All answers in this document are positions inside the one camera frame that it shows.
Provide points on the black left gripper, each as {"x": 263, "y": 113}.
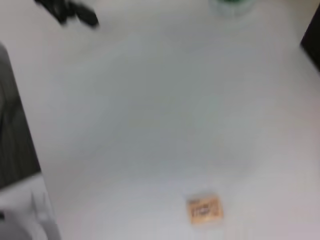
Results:
{"x": 56, "y": 8}

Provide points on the clear bottle green label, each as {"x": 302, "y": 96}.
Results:
{"x": 230, "y": 6}

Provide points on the beige eraser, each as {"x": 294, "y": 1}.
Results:
{"x": 205, "y": 209}

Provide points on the black mesh pen holder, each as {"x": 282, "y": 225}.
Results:
{"x": 313, "y": 30}

